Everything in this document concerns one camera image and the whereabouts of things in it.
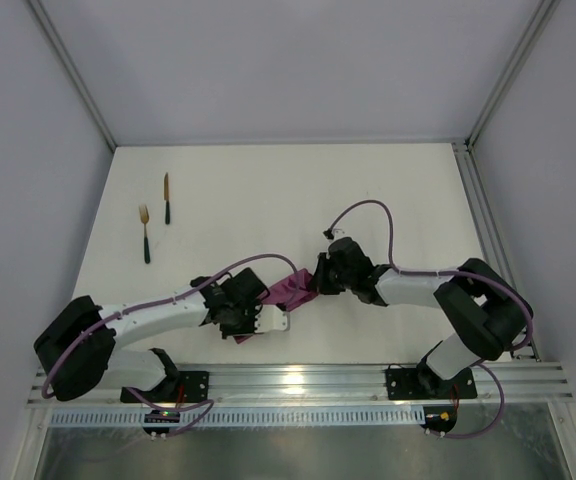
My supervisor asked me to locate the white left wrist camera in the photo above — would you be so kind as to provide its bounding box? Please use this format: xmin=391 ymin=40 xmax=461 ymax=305
xmin=254 ymin=305 xmax=291 ymax=335

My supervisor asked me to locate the right controller board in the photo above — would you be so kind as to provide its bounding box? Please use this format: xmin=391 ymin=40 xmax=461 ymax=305
xmin=421 ymin=409 xmax=458 ymax=439

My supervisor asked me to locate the aluminium right side rail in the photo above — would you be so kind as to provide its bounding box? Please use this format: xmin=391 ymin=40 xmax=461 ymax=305
xmin=451 ymin=140 xmax=542 ymax=361

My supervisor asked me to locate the slotted grey cable duct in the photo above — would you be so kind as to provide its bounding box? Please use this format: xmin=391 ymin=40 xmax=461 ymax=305
xmin=49 ymin=405 xmax=424 ymax=428

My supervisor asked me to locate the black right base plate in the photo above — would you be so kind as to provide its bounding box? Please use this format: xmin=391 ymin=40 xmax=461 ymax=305
xmin=384 ymin=365 xmax=478 ymax=400

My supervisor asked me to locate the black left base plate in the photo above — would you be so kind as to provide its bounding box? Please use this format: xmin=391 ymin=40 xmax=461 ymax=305
xmin=120 ymin=368 xmax=210 ymax=404

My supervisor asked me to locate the aluminium front rail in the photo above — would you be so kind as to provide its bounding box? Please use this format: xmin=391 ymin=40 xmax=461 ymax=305
xmin=25 ymin=362 xmax=574 ymax=409

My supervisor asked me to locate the gold knife black handle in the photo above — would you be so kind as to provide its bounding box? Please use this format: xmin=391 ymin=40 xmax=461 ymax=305
xmin=163 ymin=172 xmax=171 ymax=225

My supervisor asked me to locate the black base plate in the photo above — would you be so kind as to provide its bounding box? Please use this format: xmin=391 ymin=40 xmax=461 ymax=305
xmin=120 ymin=368 xmax=210 ymax=404
xmin=384 ymin=365 xmax=478 ymax=400

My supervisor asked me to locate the corner frame post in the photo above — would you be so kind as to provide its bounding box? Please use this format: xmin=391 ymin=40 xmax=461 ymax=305
xmin=465 ymin=0 xmax=560 ymax=149
xmin=24 ymin=0 xmax=118 ymax=153

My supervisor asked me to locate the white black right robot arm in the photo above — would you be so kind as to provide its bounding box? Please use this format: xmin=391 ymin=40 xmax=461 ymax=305
xmin=308 ymin=237 xmax=533 ymax=398

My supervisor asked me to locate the aluminium rail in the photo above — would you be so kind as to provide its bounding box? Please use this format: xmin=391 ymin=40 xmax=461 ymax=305
xmin=451 ymin=140 xmax=542 ymax=361
xmin=25 ymin=362 xmax=574 ymax=409

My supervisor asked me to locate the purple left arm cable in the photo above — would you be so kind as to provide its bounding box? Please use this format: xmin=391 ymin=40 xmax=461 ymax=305
xmin=41 ymin=253 xmax=299 ymax=441

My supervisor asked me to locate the right corner frame post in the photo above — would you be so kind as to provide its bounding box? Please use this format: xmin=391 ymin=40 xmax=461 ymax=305
xmin=465 ymin=0 xmax=560 ymax=149

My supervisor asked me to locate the gold fork black handle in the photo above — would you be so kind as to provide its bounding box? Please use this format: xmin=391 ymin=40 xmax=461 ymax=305
xmin=138 ymin=204 xmax=151 ymax=264

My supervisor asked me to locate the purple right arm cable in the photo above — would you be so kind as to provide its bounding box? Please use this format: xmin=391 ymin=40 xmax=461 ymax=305
xmin=322 ymin=199 xmax=537 ymax=441

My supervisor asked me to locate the controller board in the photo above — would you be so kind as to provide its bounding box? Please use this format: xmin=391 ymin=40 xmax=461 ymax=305
xmin=142 ymin=409 xmax=180 ymax=440
xmin=421 ymin=409 xmax=458 ymax=439

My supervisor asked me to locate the left corner frame post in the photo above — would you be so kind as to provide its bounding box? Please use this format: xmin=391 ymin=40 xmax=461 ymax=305
xmin=24 ymin=0 xmax=118 ymax=153

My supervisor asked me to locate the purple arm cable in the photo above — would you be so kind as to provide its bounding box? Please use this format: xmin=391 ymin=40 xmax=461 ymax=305
xmin=41 ymin=253 xmax=299 ymax=441
xmin=322 ymin=199 xmax=537 ymax=441

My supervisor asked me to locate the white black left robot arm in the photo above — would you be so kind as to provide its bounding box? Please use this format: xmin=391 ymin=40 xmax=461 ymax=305
xmin=33 ymin=268 xmax=271 ymax=402

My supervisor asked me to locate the purple cloth napkin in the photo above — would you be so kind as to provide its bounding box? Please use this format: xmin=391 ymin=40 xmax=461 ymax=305
xmin=234 ymin=268 xmax=317 ymax=344

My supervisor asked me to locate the left controller board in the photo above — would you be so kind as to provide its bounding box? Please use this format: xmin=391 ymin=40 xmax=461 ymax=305
xmin=142 ymin=409 xmax=180 ymax=440

